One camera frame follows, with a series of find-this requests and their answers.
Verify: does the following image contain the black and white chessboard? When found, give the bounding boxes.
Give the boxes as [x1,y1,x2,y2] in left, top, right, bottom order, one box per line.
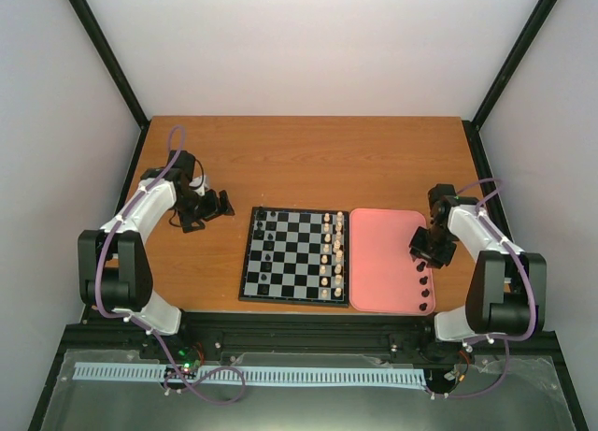
[238,206,349,308]

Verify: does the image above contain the light blue cable duct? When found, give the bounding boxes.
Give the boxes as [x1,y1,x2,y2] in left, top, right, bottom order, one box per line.
[72,362,426,390]

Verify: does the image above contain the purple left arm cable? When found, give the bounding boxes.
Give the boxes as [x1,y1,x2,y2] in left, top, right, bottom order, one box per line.
[93,125,247,403]

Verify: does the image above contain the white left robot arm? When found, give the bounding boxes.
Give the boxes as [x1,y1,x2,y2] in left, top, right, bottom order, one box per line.
[78,151,235,359]

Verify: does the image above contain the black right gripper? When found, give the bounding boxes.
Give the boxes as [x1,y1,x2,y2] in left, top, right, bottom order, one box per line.
[410,224,457,268]

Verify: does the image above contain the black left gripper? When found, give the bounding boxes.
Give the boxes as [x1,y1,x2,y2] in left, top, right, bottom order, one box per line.
[174,190,235,233]

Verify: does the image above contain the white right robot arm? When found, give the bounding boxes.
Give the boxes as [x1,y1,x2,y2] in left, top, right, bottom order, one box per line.
[409,184,548,345]

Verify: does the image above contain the pink plastic tray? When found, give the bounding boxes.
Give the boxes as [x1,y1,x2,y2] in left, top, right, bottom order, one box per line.
[348,208,435,316]

